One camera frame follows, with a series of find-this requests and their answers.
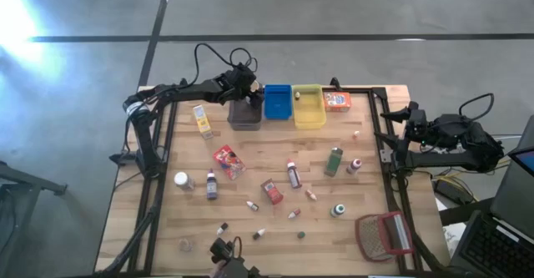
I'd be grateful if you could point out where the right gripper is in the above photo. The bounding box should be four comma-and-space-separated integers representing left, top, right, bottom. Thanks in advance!
374, 106, 439, 150

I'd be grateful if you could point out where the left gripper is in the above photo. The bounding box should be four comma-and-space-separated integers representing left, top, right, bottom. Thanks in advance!
216, 63, 266, 109

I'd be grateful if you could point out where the yellow corn pops box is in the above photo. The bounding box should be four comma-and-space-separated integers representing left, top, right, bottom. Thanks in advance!
192, 104, 214, 140

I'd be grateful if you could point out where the orange mini wheats box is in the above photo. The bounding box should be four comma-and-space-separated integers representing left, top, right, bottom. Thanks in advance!
323, 91, 352, 113

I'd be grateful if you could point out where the red smoked paprika tin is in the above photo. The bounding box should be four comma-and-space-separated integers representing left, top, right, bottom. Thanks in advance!
259, 178, 285, 206

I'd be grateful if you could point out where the glass spice jar white lid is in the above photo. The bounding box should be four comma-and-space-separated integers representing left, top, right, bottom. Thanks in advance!
174, 171, 196, 192

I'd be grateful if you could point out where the blue plastic basket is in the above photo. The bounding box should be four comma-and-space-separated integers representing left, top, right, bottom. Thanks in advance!
264, 83, 293, 121

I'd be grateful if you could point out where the grey plastic bin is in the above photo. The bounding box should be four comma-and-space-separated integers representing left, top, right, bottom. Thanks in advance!
227, 98, 264, 132

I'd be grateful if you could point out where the yellow plastic bin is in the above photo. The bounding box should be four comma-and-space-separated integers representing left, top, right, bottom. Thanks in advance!
291, 83, 327, 130

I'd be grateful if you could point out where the red froot loops box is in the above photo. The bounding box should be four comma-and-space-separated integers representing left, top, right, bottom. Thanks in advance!
212, 144, 247, 181

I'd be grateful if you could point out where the square herb jar green label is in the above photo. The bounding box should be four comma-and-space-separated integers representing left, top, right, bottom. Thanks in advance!
323, 146, 345, 178

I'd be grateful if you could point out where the black power brick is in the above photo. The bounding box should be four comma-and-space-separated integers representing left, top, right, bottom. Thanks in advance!
432, 176, 472, 206

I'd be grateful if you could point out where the purple food colouring bottle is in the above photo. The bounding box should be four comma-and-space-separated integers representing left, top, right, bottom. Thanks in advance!
205, 168, 219, 200

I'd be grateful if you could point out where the red rimmed mesh basket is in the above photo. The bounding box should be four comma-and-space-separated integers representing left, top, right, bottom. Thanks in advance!
354, 210, 415, 264

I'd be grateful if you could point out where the white printed paper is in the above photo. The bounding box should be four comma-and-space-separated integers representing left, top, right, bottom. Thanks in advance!
441, 222, 471, 256

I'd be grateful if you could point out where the lit display screen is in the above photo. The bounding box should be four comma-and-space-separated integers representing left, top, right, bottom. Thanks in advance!
507, 145, 534, 178

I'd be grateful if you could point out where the grey laptop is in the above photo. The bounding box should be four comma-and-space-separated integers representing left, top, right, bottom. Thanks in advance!
449, 117, 534, 278

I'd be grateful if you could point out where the black handheld device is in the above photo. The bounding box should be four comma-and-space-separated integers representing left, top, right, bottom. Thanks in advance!
209, 235, 255, 278

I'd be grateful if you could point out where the black metal stand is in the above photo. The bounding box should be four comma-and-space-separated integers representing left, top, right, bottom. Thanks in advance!
0, 160, 68, 278

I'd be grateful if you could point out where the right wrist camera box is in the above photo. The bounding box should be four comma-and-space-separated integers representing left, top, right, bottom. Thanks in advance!
406, 100, 427, 121

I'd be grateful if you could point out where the black aluminium table frame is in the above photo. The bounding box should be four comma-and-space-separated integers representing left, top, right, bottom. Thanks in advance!
93, 77, 451, 278

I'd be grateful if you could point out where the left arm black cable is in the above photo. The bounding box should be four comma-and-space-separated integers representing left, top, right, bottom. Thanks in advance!
194, 43, 259, 88

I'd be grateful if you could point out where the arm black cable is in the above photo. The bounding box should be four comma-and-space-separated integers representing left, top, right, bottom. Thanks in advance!
194, 43, 259, 88
458, 93, 496, 123

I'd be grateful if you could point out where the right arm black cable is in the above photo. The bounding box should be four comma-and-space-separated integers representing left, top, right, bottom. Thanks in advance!
458, 93, 496, 123

